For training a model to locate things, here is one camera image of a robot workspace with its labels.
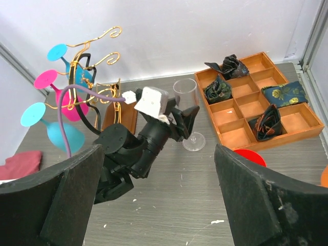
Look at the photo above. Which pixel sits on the orange wine glass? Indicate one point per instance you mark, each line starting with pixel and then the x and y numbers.
pixel 324 178

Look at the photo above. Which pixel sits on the dark green folded napkin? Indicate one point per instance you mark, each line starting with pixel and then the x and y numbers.
pixel 217 91

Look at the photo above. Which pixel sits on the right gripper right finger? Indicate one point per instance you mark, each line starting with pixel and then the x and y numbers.
pixel 265 207

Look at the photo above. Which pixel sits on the clear wine glass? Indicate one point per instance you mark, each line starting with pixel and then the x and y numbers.
pixel 187 101

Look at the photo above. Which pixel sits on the gold wire glass rack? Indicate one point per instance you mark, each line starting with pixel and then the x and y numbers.
pixel 78 104

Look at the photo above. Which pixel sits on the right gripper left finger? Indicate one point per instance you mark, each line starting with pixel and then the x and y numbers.
pixel 52 206

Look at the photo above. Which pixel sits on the wooden compartment tray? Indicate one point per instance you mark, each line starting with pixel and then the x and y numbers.
pixel 230 118

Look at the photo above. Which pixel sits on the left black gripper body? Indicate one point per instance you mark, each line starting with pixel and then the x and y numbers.
pixel 155 134

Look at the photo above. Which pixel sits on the maroon cloth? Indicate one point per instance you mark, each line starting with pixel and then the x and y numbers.
pixel 21 165

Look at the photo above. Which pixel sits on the dark folded napkin rear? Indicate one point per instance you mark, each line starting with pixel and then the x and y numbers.
pixel 231 67

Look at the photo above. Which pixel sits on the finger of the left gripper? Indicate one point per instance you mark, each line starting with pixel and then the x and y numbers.
pixel 187 120

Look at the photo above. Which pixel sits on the red wine glass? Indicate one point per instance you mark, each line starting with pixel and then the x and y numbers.
pixel 252 156

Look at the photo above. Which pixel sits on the front blue wine glass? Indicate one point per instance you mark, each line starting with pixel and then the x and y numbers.
pixel 75 138

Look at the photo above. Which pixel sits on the dark orange folded napkin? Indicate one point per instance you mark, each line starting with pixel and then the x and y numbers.
pixel 267 125

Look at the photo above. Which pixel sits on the blue floral flat napkin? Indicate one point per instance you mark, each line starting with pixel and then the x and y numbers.
pixel 285 94

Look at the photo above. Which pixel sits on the blue wine glass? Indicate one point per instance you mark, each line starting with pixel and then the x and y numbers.
pixel 75 138
pixel 58 52

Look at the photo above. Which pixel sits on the rear blue wine glass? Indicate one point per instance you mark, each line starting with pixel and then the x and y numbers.
pixel 58 52

